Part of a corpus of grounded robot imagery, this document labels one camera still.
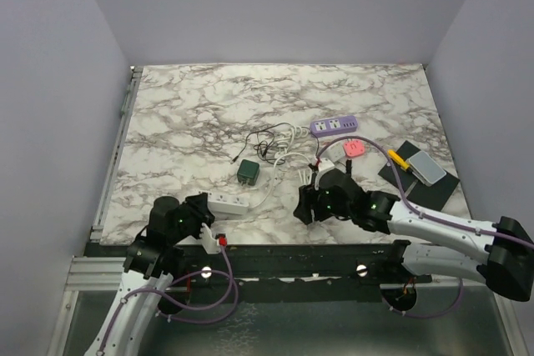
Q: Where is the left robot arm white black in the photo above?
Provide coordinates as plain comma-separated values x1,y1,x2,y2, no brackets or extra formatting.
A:
85,193,220,355

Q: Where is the grey rectangular box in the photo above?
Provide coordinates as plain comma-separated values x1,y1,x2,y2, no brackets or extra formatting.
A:
407,150,446,186

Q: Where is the white power strip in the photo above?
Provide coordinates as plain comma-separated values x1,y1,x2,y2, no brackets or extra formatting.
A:
201,191,249,215

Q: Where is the dark green charger block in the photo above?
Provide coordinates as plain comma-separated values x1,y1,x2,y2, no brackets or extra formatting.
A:
236,159,260,186

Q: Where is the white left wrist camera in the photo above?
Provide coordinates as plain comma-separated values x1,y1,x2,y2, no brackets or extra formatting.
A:
199,223,228,254

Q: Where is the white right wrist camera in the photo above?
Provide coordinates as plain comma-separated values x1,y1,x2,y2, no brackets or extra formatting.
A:
310,158,335,190

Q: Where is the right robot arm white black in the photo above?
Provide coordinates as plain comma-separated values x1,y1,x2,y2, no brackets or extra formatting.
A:
293,169,533,302

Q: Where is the black mounting base rail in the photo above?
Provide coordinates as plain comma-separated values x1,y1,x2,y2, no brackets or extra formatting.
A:
83,241,433,305

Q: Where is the yellow handled screwdriver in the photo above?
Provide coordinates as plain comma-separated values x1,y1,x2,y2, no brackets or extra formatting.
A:
387,149,412,173

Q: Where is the white coiled power cord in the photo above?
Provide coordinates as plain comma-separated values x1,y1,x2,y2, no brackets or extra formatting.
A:
245,124,314,209

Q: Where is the white cube socket adapter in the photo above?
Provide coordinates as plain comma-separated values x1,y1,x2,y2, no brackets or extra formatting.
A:
322,142,346,163

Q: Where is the black mat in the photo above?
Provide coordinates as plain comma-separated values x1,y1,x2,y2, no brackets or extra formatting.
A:
378,140,460,211

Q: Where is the aluminium frame left rail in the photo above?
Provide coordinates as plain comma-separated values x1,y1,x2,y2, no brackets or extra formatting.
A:
88,66,144,243

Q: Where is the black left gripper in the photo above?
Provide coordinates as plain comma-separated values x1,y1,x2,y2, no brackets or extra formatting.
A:
169,193,215,244

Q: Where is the purple power strip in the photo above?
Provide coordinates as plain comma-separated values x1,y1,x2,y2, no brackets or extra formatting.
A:
310,115,358,138

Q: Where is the thin black cable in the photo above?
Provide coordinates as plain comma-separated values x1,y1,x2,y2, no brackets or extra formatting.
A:
231,123,293,165

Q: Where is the pink plug adapter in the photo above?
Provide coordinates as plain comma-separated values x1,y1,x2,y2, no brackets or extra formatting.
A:
343,139,365,158

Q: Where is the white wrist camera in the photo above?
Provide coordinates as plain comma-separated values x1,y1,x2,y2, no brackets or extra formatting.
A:
310,158,335,190
199,223,228,254

